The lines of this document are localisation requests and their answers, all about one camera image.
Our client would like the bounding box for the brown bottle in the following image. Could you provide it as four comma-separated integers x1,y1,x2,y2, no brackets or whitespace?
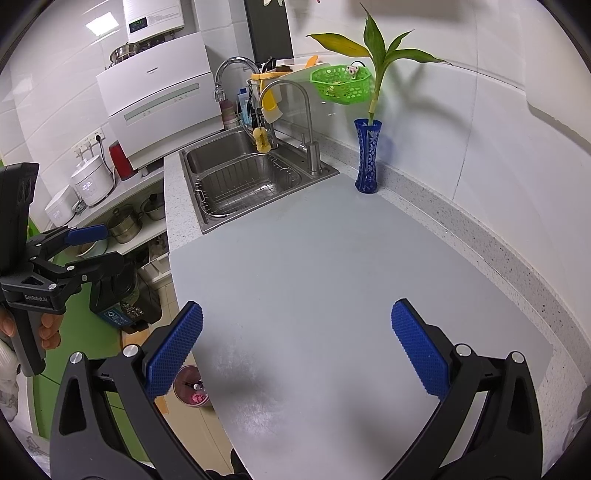
221,99,240,131

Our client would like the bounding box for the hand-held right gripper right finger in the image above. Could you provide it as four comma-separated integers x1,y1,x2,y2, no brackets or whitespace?
391,298,543,480

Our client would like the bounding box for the white dishwasher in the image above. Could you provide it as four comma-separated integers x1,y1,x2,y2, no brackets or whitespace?
95,31,227,171

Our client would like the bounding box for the pink wastebasket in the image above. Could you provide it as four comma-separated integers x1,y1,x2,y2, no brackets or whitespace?
173,364,214,409

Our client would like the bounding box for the blue glass vase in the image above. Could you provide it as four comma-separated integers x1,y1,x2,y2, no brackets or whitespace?
354,119,384,193

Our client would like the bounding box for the lucky bamboo plant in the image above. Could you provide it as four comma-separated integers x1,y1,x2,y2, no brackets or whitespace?
306,4,453,126

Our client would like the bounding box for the stainless steel sink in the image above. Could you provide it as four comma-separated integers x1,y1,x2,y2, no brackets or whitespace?
179,129,340,235

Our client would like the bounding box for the white wall socket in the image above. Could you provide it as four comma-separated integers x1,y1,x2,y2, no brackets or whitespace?
74,129,107,158

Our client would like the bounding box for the small white appliance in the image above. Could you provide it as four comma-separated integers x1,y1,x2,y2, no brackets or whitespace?
45,185,81,227

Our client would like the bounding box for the wire sink drain basket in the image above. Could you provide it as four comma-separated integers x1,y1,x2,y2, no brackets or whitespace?
194,154,301,217

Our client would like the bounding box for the tall chrome faucet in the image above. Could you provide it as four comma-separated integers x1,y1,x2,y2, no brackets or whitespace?
213,56,259,102

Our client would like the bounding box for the slim gooseneck faucet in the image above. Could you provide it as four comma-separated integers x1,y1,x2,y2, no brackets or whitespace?
257,80,322,175

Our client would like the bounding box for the white open shelf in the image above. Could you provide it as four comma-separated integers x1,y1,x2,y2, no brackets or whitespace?
69,171,171,278

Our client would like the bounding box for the black wall panel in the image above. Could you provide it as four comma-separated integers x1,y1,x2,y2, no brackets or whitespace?
243,0,295,63

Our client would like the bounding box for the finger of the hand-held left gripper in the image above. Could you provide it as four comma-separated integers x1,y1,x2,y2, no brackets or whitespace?
25,224,109,259
32,251,125,289

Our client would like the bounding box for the green kitchen cabinet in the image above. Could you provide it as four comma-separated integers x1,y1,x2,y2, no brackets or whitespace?
18,217,153,467

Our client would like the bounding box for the steel pot with lid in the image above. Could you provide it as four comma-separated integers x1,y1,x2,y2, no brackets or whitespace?
141,193,166,221
107,208,144,244

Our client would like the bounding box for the white yellow brush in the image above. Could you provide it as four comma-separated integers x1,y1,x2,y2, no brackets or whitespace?
259,85,283,123

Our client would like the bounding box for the white rice cooker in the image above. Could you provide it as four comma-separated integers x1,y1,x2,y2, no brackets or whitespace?
70,154,115,207

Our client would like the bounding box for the yellow hanging rack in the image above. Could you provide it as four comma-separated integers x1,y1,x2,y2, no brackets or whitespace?
250,69,294,82

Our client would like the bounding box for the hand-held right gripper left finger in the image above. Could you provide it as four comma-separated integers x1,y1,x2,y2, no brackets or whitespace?
50,301,205,480

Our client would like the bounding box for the person's left hand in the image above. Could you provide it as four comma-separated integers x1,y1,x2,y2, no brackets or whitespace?
0,307,62,352

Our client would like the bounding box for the orange floor mat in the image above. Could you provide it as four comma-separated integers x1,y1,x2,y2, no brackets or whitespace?
122,329,158,350

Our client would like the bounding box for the white water heater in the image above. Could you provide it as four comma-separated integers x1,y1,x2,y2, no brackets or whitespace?
122,0,185,35

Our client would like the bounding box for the red cup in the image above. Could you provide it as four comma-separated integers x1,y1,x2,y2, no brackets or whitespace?
108,141,138,181

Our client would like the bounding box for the green plastic basket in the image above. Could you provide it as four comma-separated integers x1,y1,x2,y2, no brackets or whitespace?
310,65,373,106

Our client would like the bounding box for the white storage box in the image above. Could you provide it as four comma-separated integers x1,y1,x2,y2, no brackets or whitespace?
139,254,171,280

